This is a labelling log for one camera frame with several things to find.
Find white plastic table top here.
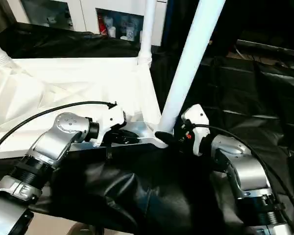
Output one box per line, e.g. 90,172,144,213
0,56,168,160

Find black mat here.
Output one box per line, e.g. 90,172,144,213
0,20,294,235

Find white cabinet with glass doors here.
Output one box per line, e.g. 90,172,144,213
7,0,168,47

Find black furniture with gold label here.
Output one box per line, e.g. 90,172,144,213
164,0,294,57

